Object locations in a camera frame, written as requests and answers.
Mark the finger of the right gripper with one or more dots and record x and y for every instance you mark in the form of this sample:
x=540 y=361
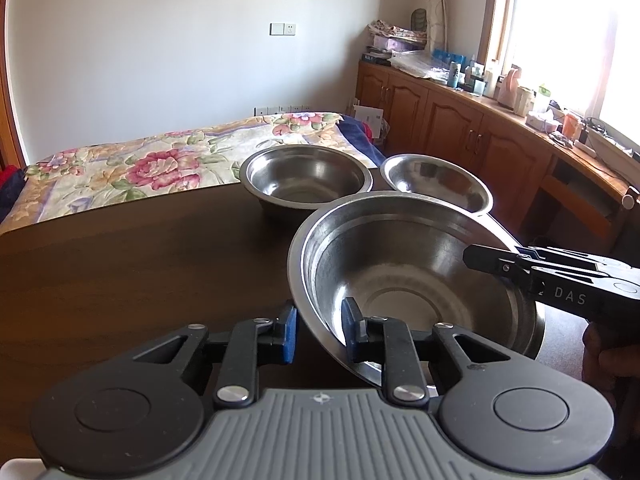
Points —
x=562 y=257
x=500 y=262

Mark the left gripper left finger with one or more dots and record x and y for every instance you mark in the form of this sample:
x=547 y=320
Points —
x=194 y=351

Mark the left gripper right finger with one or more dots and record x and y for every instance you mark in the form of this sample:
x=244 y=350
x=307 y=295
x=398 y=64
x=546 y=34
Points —
x=410 y=358

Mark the large steel bowl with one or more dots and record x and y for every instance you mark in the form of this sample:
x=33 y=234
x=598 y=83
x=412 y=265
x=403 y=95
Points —
x=401 y=256

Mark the small steel bowl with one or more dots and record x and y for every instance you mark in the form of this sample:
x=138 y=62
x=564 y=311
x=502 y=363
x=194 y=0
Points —
x=437 y=178

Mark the medium steel bowl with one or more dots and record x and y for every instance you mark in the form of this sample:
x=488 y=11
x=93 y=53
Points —
x=293 y=181

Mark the right hand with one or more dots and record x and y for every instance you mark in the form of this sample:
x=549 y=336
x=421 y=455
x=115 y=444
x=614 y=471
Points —
x=602 y=368

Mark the wooden cabinet row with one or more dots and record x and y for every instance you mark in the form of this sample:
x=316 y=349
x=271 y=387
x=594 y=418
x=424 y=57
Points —
x=540 y=188

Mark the pink bottle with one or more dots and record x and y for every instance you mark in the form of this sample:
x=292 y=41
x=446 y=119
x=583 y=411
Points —
x=509 y=87

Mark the white cardboard box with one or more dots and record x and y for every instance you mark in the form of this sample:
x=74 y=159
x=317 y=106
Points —
x=372 y=117

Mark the blue blanket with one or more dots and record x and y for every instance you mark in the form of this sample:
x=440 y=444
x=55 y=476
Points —
x=360 y=136

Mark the floral bed cover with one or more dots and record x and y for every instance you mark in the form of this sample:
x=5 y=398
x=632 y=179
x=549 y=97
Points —
x=95 y=176

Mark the stack of papers and boxes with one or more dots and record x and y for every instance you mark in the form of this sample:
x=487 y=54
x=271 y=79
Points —
x=386 y=40

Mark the patterned curtain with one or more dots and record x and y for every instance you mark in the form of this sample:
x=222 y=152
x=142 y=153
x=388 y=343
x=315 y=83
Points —
x=437 y=24

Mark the window frame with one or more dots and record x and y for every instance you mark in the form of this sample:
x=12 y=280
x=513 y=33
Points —
x=495 y=31

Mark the white wall switch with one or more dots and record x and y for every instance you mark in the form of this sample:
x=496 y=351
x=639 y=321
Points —
x=282 y=29

